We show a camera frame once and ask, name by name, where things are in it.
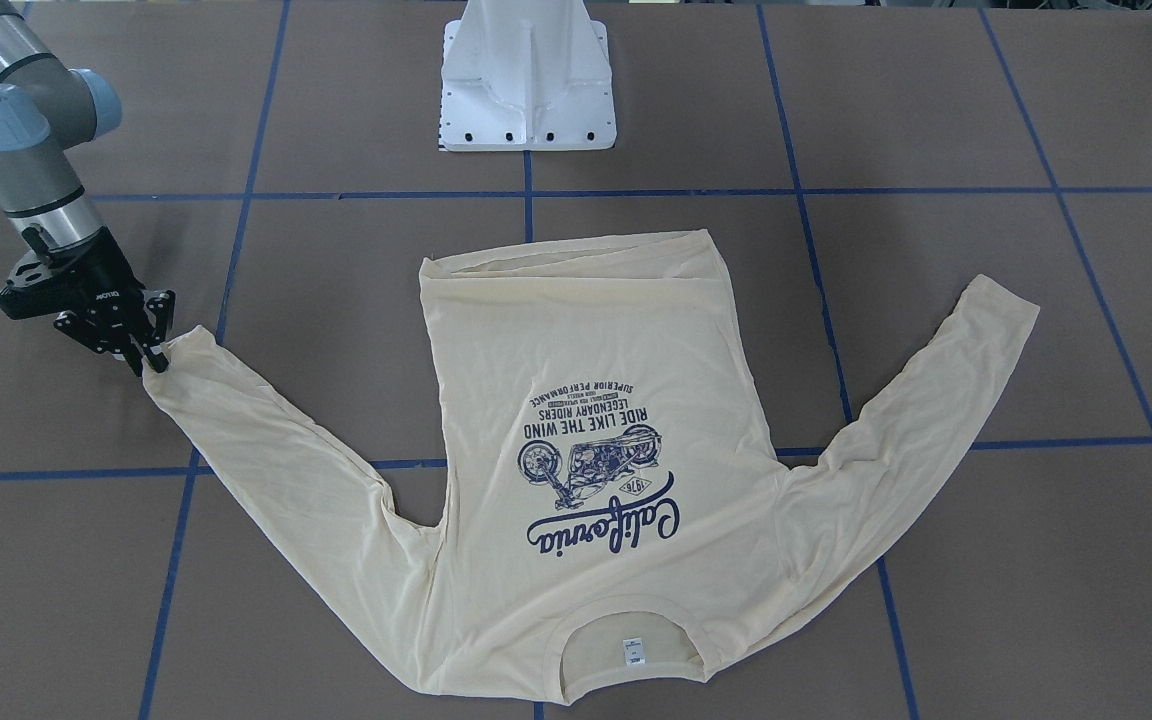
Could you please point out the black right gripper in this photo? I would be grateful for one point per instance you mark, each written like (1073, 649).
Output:
(99, 280)

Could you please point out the cream long-sleeve printed shirt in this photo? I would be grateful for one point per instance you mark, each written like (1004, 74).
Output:
(615, 510)

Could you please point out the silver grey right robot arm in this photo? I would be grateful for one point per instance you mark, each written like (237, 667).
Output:
(47, 108)

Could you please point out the blue tape grid lines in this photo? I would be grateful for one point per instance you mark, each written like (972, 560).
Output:
(277, 167)

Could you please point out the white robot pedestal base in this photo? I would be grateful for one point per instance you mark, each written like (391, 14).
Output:
(526, 76)

